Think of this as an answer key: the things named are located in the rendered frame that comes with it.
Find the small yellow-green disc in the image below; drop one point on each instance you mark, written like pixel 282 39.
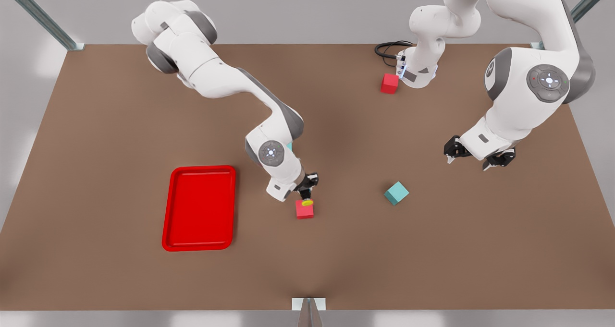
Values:
pixel 307 202

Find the red cube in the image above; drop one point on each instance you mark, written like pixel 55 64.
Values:
pixel 389 83
pixel 304 211

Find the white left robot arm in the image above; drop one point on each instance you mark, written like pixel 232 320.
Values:
pixel 528 101

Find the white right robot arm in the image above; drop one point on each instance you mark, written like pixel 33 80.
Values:
pixel 211 75

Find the teal cube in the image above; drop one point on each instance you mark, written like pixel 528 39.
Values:
pixel 396 193

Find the red rectangular tray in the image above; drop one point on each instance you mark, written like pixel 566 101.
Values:
pixel 199 208

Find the silver frame post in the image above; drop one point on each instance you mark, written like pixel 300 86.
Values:
pixel 38 15
pixel 584 3
pixel 309 312

